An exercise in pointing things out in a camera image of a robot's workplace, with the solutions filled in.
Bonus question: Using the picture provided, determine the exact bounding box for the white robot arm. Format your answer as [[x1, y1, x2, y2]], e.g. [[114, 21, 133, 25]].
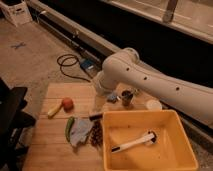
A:
[[94, 48, 213, 129]]

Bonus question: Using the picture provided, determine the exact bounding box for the dark metal cup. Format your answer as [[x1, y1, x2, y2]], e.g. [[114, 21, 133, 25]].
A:
[[121, 90, 133, 106]]

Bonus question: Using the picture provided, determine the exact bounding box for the white paper cup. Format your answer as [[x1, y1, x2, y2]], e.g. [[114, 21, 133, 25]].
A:
[[146, 100, 162, 110]]

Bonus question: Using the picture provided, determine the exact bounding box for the blue sponge block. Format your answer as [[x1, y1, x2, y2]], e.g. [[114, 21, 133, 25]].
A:
[[107, 93, 118, 103]]

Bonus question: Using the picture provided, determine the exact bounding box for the blue power supply box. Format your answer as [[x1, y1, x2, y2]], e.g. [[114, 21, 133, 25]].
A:
[[80, 59, 96, 70]]

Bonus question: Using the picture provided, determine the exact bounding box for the grey crumpled cloth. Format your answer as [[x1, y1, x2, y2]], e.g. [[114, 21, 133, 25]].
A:
[[70, 118, 93, 147]]

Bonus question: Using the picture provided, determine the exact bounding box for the green chili pepper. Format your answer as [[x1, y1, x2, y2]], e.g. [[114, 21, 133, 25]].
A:
[[65, 116, 75, 142]]

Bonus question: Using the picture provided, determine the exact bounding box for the dark grape bunch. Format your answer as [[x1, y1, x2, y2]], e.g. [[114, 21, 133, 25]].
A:
[[90, 121, 103, 146]]

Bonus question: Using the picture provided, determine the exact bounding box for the yellow plastic bin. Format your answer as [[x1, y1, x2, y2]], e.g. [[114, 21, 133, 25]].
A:
[[103, 110, 198, 171]]

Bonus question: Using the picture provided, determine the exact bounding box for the white dish brush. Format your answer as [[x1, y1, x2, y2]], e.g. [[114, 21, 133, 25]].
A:
[[111, 131, 157, 153]]

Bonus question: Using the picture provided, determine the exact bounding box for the black chair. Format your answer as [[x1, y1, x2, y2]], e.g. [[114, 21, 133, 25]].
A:
[[0, 77, 36, 171]]

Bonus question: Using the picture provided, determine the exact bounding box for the white cardboard box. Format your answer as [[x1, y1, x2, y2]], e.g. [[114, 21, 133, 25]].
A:
[[0, 0, 32, 27]]

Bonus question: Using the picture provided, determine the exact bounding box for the wooden handled brush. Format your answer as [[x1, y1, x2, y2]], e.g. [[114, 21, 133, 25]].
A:
[[89, 113, 103, 121]]

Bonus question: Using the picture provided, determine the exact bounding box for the metal window rail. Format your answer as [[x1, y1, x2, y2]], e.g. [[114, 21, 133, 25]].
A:
[[27, 0, 213, 131]]

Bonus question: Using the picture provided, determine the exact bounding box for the black floor cable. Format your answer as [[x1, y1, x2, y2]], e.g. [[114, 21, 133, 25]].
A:
[[56, 53, 93, 83]]

